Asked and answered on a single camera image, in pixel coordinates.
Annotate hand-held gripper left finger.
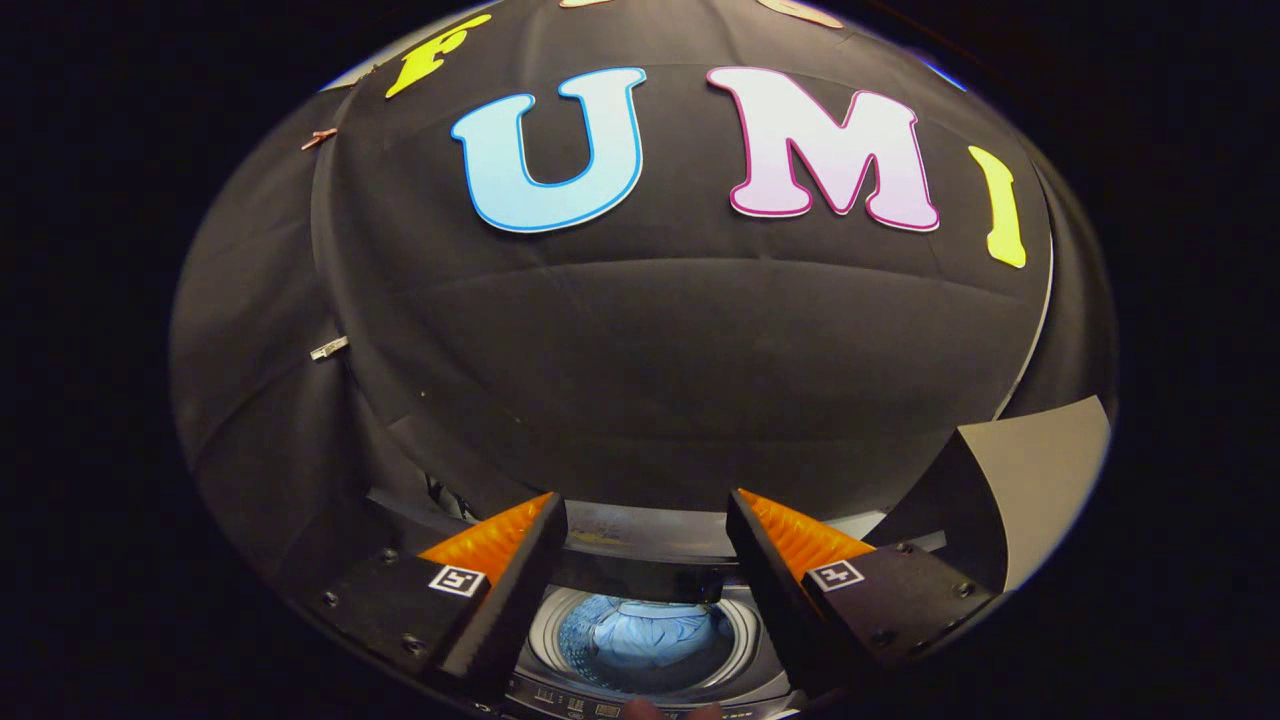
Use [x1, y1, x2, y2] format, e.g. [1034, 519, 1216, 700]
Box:
[295, 492, 569, 704]

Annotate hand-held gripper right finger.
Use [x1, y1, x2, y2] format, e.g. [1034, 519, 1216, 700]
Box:
[726, 488, 1001, 699]

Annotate light blue shirt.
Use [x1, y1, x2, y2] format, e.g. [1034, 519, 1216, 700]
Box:
[575, 597, 736, 691]

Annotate dark washing machine lid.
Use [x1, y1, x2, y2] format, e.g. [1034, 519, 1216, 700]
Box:
[555, 500, 741, 604]

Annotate washing machine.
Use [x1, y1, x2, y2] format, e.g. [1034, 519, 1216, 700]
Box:
[365, 488, 946, 720]

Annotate black backdrop cloth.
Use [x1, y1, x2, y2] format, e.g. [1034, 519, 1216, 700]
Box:
[168, 0, 1119, 601]

